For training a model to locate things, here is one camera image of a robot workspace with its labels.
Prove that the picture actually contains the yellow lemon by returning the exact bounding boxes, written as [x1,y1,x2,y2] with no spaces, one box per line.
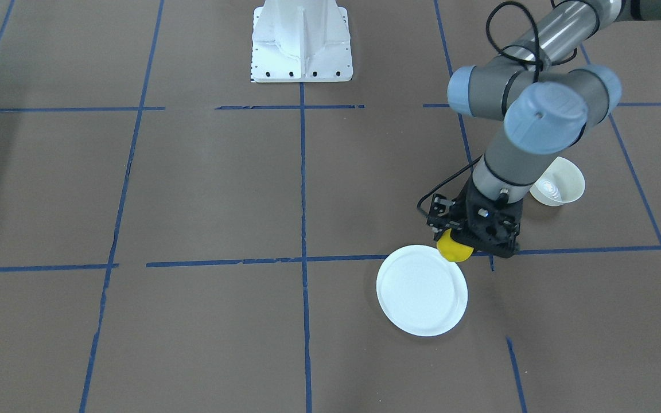
[436,229,475,262]

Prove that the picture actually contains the white bowl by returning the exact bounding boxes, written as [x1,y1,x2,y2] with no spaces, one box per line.
[529,157,586,207]

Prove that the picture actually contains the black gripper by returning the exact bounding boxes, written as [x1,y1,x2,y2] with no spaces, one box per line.
[457,177,522,257]

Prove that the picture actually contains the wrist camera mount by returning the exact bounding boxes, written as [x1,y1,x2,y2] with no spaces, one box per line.
[426,193,461,236]

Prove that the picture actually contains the white plate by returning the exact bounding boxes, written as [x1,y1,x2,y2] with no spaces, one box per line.
[376,245,469,337]

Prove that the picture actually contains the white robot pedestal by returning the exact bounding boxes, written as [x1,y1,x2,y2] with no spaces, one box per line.
[250,1,353,83]

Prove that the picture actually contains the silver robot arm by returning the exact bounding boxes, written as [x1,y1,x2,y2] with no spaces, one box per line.
[428,1,661,262]

